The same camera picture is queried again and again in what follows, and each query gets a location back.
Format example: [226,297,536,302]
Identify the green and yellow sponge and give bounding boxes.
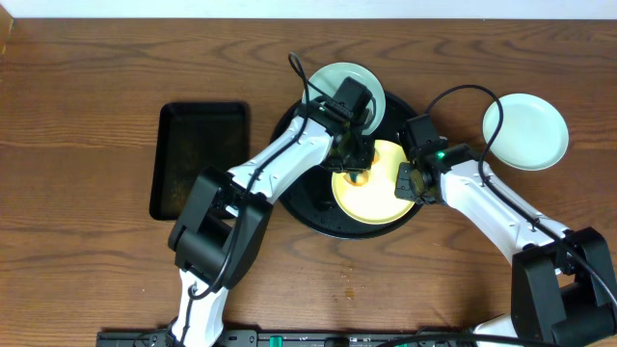
[343,167,371,186]

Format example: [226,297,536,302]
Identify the yellow plate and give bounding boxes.
[332,140,415,225]

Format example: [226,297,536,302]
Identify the light blue plate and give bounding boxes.
[309,62,387,135]
[490,93,570,171]

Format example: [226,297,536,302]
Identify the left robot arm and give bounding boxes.
[168,77,378,346]

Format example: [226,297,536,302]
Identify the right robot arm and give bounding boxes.
[395,115,616,346]

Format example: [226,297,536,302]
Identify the black round tray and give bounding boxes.
[279,92,421,239]

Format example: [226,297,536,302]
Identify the black rectangular tray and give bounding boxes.
[149,101,250,221]

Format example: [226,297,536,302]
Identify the right black cable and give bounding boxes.
[423,84,617,319]

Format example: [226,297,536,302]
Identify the black cable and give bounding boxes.
[423,84,617,319]
[168,51,338,347]

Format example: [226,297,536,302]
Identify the left black cable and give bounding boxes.
[168,51,338,347]

